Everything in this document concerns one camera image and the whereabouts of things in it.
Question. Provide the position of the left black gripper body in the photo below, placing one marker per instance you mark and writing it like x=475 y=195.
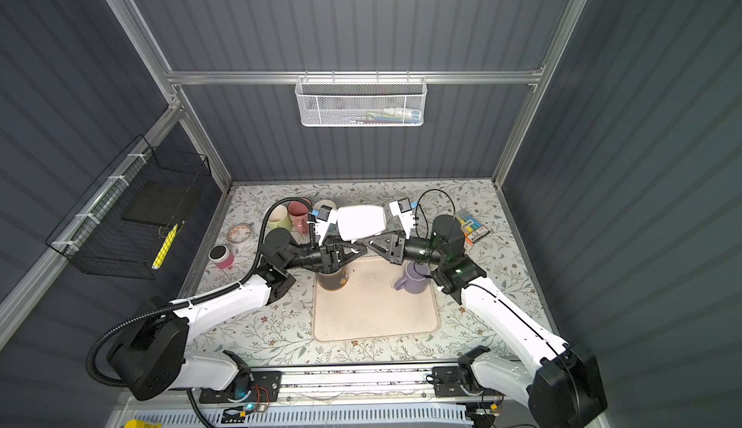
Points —
x=327 y=262

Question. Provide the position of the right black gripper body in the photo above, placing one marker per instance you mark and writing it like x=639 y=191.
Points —
x=402 y=250

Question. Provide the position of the white mug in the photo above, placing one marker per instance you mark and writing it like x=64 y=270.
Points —
x=360 y=222

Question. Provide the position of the purple mug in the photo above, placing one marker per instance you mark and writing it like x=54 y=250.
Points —
x=415 y=278

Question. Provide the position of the light blue mug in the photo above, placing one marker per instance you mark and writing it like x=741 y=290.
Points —
x=325 y=203

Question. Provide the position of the pink patterned mug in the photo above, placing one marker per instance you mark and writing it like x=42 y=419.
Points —
x=299 y=212

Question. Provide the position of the light green mug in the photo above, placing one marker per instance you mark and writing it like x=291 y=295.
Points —
x=279 y=218

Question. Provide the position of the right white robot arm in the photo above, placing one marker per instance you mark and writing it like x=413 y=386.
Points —
x=558 y=382

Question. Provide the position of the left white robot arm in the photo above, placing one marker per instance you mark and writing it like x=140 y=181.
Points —
x=148 y=354

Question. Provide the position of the black mug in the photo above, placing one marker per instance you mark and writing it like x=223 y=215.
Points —
x=333 y=281

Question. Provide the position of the floral table cover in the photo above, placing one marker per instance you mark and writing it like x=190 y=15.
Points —
x=281 y=334

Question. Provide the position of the beige drying mat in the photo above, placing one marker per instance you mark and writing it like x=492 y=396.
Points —
x=368 y=307

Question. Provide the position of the colourful marker box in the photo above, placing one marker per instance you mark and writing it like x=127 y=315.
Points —
x=473 y=229

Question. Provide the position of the tape roll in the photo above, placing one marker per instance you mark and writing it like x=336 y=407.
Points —
x=239 y=233

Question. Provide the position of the small magenta cup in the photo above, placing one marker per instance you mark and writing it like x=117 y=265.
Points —
x=222 y=256

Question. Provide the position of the tubes in white basket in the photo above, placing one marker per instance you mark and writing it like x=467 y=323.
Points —
x=396 y=115

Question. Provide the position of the yellow object at bottom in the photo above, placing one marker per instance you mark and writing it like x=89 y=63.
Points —
x=138 y=423

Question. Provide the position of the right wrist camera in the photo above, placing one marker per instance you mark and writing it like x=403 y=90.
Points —
x=404 y=209

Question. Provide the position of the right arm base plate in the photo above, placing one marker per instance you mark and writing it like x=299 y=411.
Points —
x=447 y=383

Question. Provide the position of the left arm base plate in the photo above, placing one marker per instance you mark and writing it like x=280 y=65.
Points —
x=256 y=387

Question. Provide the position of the white wire basket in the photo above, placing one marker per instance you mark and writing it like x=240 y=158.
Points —
x=326 y=105

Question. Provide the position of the white perforated cable tray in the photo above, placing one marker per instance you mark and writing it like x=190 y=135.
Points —
x=343 y=415

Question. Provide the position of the black wire basket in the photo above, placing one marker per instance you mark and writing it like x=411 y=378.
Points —
x=119 y=230

